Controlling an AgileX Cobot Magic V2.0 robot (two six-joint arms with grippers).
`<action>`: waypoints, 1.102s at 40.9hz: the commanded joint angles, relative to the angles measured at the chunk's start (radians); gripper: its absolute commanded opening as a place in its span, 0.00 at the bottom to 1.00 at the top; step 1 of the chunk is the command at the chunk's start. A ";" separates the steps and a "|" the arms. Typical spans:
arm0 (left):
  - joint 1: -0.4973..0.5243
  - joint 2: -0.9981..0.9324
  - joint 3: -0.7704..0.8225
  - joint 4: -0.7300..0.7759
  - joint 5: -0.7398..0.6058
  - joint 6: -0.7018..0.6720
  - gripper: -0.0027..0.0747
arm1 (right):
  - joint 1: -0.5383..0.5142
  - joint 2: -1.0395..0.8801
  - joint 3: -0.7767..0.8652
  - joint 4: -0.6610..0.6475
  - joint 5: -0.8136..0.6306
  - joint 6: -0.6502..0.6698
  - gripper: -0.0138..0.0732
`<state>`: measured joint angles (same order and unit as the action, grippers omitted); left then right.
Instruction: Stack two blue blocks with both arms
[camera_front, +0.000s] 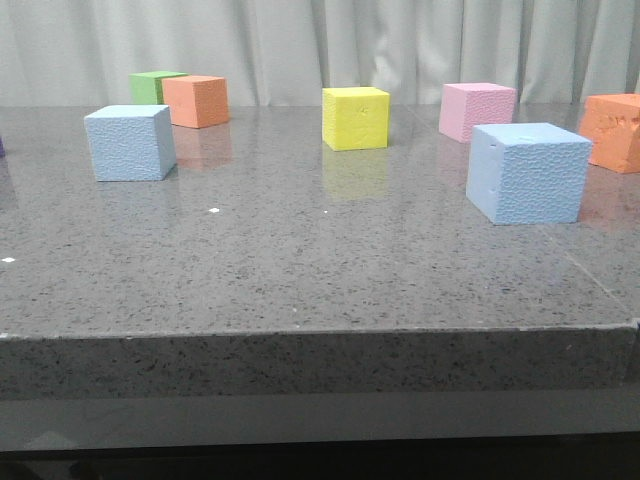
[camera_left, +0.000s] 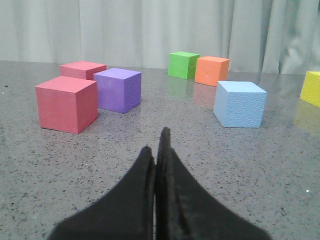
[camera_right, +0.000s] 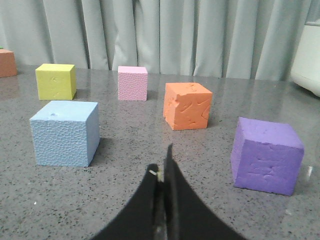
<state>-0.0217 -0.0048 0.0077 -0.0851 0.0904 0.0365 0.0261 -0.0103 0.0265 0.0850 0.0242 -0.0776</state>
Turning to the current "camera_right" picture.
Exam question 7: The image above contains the pink foam cube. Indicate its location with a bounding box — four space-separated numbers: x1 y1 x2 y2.
118 66 148 101

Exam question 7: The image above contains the grey pleated curtain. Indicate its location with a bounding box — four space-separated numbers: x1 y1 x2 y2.
0 0 320 81

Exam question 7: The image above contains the yellow foam cube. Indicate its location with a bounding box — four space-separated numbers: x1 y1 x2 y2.
35 63 77 100

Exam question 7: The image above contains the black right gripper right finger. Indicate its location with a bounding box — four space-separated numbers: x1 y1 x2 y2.
163 144 244 240

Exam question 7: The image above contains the white appliance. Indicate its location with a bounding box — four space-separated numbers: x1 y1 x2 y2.
290 25 320 97

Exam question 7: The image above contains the purple foam cube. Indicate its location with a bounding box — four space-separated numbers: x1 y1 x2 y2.
230 117 304 196

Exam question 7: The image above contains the smooth orange foam cube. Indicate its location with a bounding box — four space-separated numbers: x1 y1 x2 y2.
0 49 17 78

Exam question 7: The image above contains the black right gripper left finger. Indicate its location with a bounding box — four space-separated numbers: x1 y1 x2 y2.
93 163 159 240

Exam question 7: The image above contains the dented orange foam cube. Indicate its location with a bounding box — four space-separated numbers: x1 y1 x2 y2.
163 82 213 130

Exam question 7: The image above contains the light blue foam cube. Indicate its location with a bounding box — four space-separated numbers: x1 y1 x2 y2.
29 100 100 167

